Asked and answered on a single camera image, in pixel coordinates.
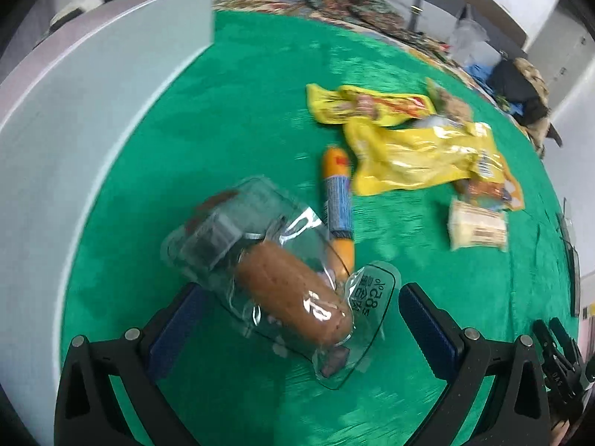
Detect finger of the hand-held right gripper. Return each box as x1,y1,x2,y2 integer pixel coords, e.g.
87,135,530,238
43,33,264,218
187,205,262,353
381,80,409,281
532,320,565,384
551,317,583,369

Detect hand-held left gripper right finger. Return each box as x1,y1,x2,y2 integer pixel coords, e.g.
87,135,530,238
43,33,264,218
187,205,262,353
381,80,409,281
399,282,551,446

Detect small white printed snack packet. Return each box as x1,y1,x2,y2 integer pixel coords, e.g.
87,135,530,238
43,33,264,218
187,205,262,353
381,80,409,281
425,78,475,129

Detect clear packet with brown bread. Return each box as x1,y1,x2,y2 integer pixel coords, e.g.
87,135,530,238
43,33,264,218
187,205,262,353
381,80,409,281
160,175,401,391

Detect cream ridged snack packet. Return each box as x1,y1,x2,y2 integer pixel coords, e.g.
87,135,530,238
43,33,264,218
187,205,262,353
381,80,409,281
447,196,508,252

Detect black clothes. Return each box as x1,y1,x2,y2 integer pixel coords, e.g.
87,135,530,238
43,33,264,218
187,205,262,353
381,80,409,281
490,58,550,124

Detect green patterned blanket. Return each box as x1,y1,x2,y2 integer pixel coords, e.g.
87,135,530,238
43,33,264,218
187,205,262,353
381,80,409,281
60,9,582,446

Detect white storage box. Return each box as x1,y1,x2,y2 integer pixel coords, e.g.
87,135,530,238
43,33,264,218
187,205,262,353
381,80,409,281
0,0,219,446

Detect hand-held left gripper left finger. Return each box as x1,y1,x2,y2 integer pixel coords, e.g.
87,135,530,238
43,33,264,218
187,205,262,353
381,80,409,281
55,281,210,446

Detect large yellow snack packet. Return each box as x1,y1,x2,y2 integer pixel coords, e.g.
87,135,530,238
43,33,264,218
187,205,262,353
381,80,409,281
343,118,500,196

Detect dark floral patterned cloth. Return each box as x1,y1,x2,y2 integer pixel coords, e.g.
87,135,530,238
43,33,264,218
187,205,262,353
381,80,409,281
307,0,449,59

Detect beige garment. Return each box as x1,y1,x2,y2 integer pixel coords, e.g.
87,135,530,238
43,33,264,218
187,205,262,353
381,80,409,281
511,58,563,149

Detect long yellow red snack packet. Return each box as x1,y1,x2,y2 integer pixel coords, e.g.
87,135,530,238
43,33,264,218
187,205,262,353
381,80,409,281
306,84,436,127

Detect yellow packet with orange drumstick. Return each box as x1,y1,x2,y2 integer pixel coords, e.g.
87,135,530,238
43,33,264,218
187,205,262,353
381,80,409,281
453,149,526,212

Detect blue cloth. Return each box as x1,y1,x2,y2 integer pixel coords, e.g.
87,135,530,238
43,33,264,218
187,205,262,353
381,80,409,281
465,60,496,87

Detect white cloth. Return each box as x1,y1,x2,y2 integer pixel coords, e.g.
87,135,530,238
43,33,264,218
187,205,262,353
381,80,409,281
49,0,105,29

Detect orange sausage stick blue label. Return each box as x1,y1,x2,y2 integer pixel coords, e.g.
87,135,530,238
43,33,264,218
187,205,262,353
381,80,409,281
322,146,357,284

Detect clear plastic bag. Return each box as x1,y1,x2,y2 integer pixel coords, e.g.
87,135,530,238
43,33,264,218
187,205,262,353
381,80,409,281
448,4,491,68

